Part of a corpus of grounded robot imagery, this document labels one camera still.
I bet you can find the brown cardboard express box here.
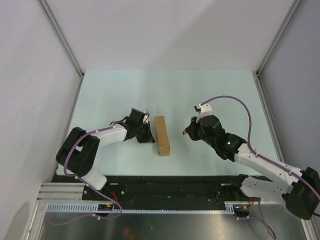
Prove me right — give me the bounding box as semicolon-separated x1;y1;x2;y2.
154;115;171;157

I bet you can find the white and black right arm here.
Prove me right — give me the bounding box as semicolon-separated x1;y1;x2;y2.
182;115;320;220

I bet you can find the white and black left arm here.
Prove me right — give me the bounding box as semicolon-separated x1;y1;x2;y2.
55;108;155;200

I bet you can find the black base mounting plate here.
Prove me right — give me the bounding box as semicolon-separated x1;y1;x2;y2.
51;174;280;204

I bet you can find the shiny metal front plate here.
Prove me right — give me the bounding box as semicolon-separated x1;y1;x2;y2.
38;203;312;240

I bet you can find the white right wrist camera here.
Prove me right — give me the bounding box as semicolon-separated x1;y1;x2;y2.
194;103;212;123

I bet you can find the white slotted cable duct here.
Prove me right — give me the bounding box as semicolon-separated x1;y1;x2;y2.
46;202;235;215

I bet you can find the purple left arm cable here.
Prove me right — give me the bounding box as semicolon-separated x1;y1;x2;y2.
46;121;123;225

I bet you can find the aluminium frame post right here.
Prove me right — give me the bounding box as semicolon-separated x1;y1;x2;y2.
255;0;303;78

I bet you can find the aluminium frame post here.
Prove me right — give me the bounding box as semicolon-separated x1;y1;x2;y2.
36;0;85;80
255;0;303;78

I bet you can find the aluminium frame post left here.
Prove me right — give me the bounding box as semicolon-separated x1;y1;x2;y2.
36;0;85;80

